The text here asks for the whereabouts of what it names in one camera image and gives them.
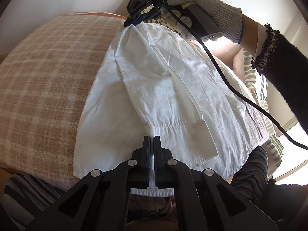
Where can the grey knit gloved right hand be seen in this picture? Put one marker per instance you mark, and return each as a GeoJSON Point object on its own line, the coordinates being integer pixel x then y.
{"type": "Point", "coordinates": [228, 18]}

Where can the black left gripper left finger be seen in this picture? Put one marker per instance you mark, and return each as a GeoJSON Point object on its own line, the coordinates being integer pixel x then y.
{"type": "Point", "coordinates": [99, 201]}

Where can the white cotton shirt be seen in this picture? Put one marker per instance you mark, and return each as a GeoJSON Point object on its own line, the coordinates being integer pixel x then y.
{"type": "Point", "coordinates": [154, 83]}

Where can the grey striped trouser leg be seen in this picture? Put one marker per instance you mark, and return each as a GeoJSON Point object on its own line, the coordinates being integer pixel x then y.
{"type": "Point", "coordinates": [252, 179]}
{"type": "Point", "coordinates": [26, 196]}

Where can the green white patterned blanket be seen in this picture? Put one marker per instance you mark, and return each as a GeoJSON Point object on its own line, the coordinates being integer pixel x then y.
{"type": "Point", "coordinates": [257, 85]}

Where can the leopard print pillow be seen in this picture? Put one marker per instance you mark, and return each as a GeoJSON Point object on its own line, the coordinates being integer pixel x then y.
{"type": "Point", "coordinates": [165, 19]}

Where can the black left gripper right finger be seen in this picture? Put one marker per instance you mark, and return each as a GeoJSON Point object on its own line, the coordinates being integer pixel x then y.
{"type": "Point", "coordinates": [204, 200]}

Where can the pink plaid bed blanket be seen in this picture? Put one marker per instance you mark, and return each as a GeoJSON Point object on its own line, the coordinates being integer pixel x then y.
{"type": "Point", "coordinates": [45, 81]}

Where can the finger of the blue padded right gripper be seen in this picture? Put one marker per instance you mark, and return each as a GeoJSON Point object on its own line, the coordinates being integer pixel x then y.
{"type": "Point", "coordinates": [137, 19]}

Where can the black fuzzy sleeve forearm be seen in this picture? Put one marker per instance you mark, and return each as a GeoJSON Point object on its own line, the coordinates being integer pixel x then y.
{"type": "Point", "coordinates": [280, 62]}

